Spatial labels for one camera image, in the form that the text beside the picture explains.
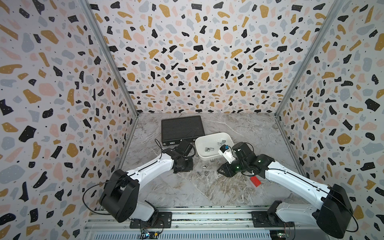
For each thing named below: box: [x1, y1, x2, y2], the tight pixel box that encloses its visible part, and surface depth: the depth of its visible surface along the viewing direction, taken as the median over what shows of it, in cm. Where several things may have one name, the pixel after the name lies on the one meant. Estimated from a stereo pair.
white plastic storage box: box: [195, 132, 234, 161], surface depth 103 cm
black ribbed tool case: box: [161, 115, 205, 146], surface depth 108 cm
